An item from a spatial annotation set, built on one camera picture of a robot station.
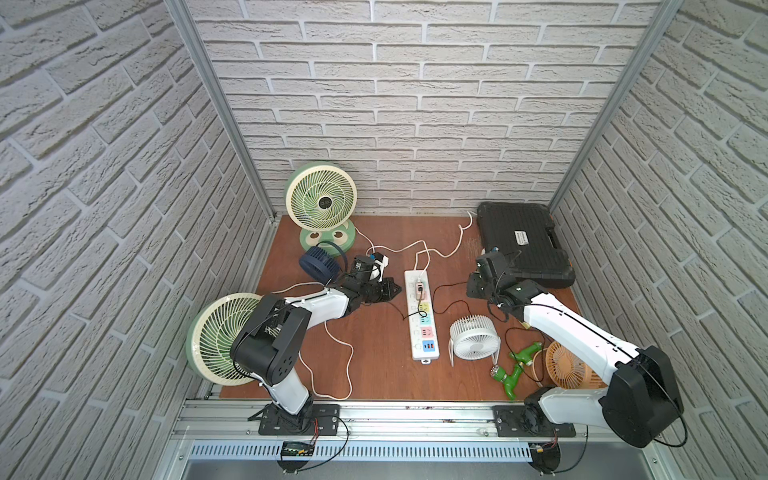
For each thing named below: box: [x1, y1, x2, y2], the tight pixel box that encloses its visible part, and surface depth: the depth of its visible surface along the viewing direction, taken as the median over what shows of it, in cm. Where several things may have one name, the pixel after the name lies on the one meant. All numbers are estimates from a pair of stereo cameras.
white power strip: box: [404, 269, 440, 365], surface depth 89 cm
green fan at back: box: [285, 162, 358, 256], surface depth 94 cm
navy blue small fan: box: [299, 246, 340, 285], surface depth 94 cm
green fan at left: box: [186, 292, 263, 386], surface depth 71 cm
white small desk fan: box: [448, 315, 501, 367], surface depth 81 cm
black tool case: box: [476, 202, 576, 289], surface depth 105 cm
